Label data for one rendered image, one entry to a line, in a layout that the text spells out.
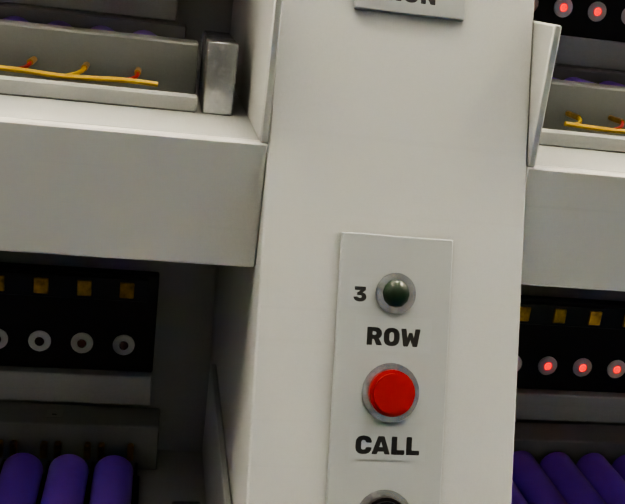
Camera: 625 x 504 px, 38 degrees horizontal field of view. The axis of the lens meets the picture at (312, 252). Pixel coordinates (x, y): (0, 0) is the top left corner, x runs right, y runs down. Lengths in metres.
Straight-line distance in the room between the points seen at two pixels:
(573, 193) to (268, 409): 0.14
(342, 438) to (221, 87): 0.14
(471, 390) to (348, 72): 0.12
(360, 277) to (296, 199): 0.03
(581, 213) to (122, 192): 0.17
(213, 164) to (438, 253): 0.08
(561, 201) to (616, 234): 0.03
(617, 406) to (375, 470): 0.25
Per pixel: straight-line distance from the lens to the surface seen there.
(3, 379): 0.48
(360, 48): 0.33
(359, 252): 0.31
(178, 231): 0.32
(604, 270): 0.36
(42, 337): 0.47
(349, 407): 0.31
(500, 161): 0.33
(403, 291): 0.31
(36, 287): 0.46
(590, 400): 0.53
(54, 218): 0.32
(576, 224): 0.35
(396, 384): 0.31
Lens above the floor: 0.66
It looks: 3 degrees up
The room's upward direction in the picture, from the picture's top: 3 degrees clockwise
